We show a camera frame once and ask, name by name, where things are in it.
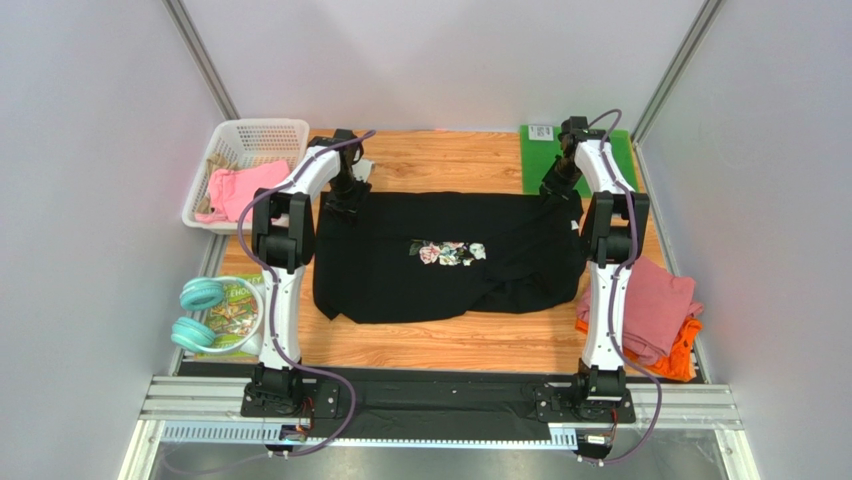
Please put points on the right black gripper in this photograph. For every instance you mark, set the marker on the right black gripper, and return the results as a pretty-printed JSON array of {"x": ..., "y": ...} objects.
[{"x": 555, "y": 188}]

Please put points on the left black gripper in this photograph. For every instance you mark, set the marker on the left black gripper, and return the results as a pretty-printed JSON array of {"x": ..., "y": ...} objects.
[{"x": 350, "y": 206}]

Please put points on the black floral t shirt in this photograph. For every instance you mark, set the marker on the black floral t shirt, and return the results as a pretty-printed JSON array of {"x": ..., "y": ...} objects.
[{"x": 414, "y": 257}]

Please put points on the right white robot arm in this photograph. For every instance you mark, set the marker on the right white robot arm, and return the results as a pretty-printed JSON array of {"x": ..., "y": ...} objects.
[{"x": 611, "y": 239}]

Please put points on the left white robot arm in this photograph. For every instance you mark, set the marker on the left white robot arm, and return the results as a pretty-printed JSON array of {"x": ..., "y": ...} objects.
[{"x": 283, "y": 243}]

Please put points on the green cutting mat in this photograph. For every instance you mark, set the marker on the green cutting mat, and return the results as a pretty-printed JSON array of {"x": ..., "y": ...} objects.
[{"x": 538, "y": 156}]

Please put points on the white label sticker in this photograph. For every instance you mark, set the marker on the white label sticker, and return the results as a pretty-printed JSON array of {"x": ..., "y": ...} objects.
[{"x": 543, "y": 133}]

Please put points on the white plastic basket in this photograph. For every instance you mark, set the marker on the white plastic basket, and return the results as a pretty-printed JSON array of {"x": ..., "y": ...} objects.
[{"x": 244, "y": 144}]

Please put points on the light pink shirt in basket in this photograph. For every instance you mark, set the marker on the light pink shirt in basket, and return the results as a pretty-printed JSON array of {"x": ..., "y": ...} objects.
[{"x": 232, "y": 191}]

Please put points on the beige cloth in basket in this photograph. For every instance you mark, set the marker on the beige cloth in basket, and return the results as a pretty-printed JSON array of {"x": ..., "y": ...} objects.
[{"x": 214, "y": 163}]

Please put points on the folded pink t shirt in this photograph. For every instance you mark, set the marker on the folded pink t shirt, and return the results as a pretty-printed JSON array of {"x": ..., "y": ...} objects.
[{"x": 643, "y": 302}]

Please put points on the green snack bowl package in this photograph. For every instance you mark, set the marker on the green snack bowl package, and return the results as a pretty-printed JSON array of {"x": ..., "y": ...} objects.
[{"x": 233, "y": 314}]

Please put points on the teal headphones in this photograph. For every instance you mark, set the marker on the teal headphones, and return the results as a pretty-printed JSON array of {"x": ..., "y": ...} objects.
[{"x": 190, "y": 334}]

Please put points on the folded orange t shirt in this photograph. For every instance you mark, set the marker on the folded orange t shirt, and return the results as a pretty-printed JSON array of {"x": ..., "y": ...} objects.
[{"x": 678, "y": 364}]

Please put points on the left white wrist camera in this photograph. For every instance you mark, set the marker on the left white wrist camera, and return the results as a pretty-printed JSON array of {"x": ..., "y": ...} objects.
[{"x": 362, "y": 169}]

